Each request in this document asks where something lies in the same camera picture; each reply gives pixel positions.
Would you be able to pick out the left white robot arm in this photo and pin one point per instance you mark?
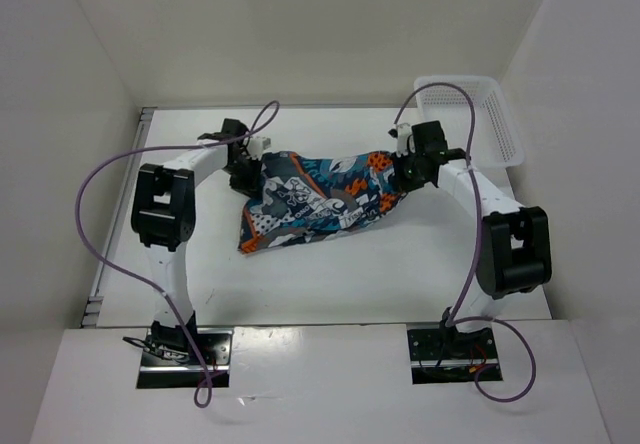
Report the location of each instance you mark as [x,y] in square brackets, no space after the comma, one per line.
[164,218]

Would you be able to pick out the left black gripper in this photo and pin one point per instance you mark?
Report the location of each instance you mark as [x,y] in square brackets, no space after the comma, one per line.
[250,187]

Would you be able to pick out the aluminium table edge rail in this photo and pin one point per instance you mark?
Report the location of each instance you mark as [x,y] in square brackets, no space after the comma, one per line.
[95,299]

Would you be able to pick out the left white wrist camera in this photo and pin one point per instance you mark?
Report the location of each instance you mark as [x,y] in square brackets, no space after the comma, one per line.
[257,146]

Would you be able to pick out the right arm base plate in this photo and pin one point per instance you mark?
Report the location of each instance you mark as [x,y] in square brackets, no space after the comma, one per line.
[440,355]

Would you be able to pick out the white plastic basket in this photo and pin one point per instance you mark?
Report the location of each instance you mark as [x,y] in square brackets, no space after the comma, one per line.
[447,98]

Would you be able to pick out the colourful patterned shorts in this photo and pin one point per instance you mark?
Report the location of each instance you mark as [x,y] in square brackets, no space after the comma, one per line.
[302,200]

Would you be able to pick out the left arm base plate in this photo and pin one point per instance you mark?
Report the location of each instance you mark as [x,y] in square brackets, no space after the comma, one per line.
[163,367]

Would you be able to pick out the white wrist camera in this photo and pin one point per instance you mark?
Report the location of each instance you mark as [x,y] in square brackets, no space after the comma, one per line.
[403,135]
[257,146]

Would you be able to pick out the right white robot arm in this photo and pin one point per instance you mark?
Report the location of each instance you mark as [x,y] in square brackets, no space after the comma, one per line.
[512,252]

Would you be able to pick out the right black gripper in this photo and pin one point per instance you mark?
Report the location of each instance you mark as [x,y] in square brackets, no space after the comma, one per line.
[401,182]

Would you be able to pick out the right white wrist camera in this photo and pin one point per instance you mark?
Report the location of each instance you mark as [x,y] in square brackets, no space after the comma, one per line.
[403,135]

